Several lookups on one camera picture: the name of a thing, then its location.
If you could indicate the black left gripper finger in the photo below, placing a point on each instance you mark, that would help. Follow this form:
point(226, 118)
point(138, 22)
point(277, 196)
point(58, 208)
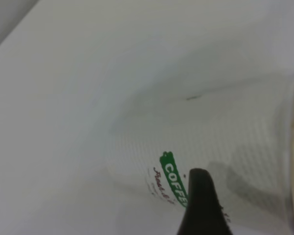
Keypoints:
point(200, 208)

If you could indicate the white paper coffee cup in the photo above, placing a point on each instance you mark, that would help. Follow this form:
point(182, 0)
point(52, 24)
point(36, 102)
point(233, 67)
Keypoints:
point(234, 137)

